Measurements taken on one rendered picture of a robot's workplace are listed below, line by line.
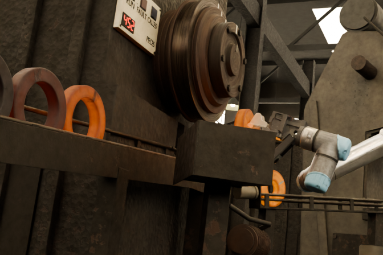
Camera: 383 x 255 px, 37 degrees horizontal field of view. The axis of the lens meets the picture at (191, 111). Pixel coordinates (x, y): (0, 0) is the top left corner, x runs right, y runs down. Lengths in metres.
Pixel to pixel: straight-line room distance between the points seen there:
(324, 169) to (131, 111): 0.63
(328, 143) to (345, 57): 3.15
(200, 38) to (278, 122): 0.40
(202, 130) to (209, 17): 0.77
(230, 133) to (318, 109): 3.52
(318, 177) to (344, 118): 3.01
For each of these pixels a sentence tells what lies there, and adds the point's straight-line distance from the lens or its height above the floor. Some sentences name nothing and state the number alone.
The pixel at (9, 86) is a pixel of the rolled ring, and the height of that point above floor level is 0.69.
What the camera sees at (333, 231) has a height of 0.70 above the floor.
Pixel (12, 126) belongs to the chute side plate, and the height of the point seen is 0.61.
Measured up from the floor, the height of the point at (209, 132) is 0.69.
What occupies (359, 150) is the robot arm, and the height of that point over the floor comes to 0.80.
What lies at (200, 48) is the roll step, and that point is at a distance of 2.04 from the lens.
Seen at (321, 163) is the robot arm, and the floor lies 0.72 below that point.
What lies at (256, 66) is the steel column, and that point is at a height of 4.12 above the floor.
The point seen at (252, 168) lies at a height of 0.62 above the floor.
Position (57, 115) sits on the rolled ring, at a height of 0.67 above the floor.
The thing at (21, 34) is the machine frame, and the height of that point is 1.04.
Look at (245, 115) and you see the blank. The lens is 1.94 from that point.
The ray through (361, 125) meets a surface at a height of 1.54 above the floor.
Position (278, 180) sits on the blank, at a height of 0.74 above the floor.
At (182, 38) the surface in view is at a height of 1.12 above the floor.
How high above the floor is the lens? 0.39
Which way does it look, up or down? 14 degrees up
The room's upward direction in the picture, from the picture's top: 7 degrees clockwise
